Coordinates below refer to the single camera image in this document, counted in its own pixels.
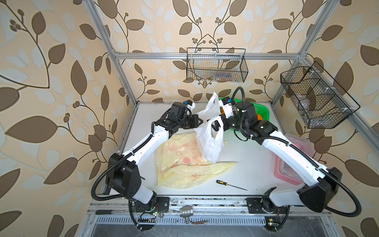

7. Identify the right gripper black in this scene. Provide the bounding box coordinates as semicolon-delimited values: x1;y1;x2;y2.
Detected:
208;112;248;133

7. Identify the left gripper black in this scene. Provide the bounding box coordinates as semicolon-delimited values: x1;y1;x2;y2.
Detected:
175;114;203;129

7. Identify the white plastic bag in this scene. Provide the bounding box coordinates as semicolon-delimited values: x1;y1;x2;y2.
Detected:
194;92;224;164

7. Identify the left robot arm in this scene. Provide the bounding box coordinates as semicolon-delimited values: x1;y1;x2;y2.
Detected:
91;113;203;231

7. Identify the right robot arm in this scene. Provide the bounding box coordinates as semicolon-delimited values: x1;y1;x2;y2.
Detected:
213;87;362;217

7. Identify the green plastic basket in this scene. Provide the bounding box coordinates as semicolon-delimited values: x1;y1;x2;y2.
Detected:
219;96;270;120

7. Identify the yellow plastic bag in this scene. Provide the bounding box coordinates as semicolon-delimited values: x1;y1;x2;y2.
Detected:
156;132;237;190

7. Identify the pink plastic box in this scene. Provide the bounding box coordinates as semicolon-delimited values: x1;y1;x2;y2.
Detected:
274;133;315;186

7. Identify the yellow black screwdriver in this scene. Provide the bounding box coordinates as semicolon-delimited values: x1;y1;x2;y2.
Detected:
216;180;247;191

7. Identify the metal cylinder fitting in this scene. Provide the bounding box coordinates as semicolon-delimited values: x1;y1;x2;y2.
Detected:
179;205;193;219

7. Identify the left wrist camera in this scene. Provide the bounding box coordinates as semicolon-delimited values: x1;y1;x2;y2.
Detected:
170;100;195;119

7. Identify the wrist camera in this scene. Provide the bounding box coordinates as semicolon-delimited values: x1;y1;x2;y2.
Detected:
170;100;195;119
219;96;235;118

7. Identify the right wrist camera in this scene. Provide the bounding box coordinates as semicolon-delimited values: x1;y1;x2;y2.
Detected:
219;96;235;118

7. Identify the back wire basket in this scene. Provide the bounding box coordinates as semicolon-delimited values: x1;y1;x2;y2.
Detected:
186;47;249;83

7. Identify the wire basket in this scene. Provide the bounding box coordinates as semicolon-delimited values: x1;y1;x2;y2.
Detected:
280;62;361;129
186;47;249;83

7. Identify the right wire basket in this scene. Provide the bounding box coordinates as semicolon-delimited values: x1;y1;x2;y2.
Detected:
280;62;361;129

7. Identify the black handled tool on rail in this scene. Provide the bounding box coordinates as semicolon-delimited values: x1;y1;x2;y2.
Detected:
95;210;125;215

